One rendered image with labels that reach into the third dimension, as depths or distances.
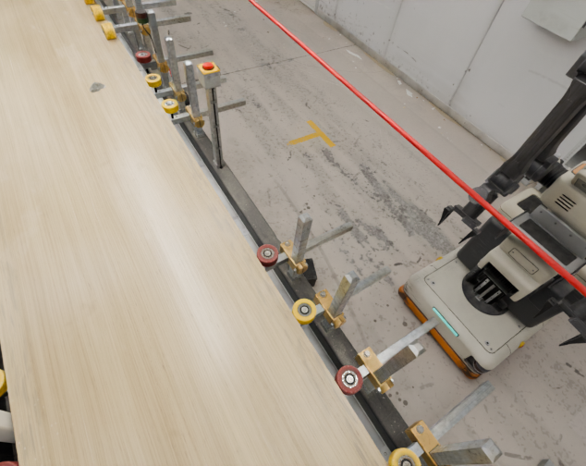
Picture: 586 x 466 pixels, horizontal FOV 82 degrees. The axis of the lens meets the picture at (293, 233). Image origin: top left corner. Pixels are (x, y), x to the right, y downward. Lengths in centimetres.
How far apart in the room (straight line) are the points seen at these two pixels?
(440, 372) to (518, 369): 49
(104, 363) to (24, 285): 40
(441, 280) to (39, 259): 192
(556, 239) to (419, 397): 111
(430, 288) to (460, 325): 25
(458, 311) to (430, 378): 42
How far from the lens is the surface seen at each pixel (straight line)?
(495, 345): 214
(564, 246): 155
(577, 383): 273
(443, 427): 124
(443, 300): 210
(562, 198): 151
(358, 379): 111
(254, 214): 159
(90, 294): 128
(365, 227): 255
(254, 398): 107
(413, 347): 92
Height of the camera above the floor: 195
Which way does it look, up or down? 54 degrees down
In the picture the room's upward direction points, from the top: 9 degrees clockwise
